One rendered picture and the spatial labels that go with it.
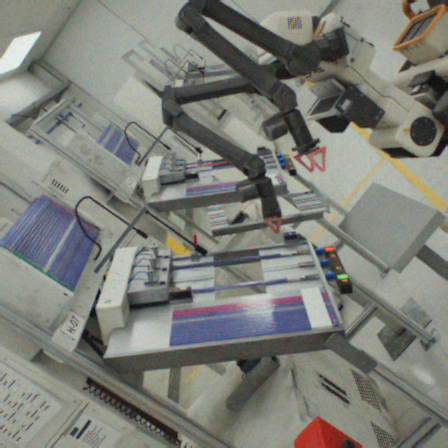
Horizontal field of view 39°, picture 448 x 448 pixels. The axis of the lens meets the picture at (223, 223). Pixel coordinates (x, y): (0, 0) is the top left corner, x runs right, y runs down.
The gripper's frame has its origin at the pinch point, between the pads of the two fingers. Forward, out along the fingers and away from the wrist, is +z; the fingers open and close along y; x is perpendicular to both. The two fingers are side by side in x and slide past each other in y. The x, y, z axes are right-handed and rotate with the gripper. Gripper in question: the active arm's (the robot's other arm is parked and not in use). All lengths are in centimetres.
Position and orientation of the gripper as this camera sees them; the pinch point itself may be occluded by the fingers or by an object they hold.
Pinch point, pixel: (276, 231)
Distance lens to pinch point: 223.3
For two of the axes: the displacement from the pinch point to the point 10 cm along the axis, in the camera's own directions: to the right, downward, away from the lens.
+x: 9.7, -2.4, -1.0
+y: -0.1, 3.5, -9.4
